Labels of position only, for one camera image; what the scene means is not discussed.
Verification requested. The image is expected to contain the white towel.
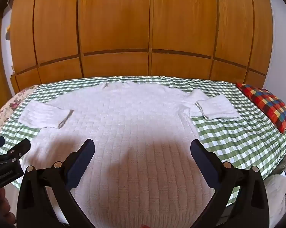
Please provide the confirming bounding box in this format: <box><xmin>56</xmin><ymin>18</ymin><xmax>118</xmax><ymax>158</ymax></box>
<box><xmin>18</xmin><ymin>81</ymin><xmax>240</xmax><ymax>228</ymax></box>

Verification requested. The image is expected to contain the green checkered blanket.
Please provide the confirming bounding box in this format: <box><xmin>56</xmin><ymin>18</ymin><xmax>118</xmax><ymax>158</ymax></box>
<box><xmin>0</xmin><ymin>75</ymin><xmax>286</xmax><ymax>209</ymax></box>

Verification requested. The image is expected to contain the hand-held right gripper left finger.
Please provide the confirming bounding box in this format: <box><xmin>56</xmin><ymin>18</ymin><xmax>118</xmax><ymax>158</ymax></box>
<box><xmin>16</xmin><ymin>138</ymin><xmax>96</xmax><ymax>228</ymax></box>

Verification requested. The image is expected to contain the person's left hand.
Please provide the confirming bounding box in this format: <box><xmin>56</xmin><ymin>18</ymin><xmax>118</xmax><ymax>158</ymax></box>
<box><xmin>0</xmin><ymin>187</ymin><xmax>12</xmax><ymax>228</ymax></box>

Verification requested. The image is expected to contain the beige fluffy blanket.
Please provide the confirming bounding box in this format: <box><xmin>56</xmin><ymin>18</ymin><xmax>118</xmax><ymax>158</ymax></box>
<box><xmin>264</xmin><ymin>151</ymin><xmax>286</xmax><ymax>228</ymax></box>

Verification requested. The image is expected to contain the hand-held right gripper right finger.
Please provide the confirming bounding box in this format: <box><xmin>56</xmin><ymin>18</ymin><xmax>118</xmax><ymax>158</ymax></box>
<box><xmin>190</xmin><ymin>139</ymin><xmax>270</xmax><ymax>228</ymax></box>

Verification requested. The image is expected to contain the floral bedspread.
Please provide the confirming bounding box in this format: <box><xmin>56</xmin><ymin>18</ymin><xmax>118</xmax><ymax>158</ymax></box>
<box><xmin>0</xmin><ymin>85</ymin><xmax>39</xmax><ymax>145</ymax></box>

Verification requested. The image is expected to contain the colourful plaid pillow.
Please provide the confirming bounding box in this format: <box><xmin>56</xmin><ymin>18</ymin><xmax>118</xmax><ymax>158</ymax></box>
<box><xmin>235</xmin><ymin>83</ymin><xmax>286</xmax><ymax>134</ymax></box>

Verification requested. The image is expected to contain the wooden wardrobe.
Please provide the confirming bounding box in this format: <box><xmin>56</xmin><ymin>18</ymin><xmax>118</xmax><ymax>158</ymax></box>
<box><xmin>9</xmin><ymin>0</ymin><xmax>274</xmax><ymax>94</ymax></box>

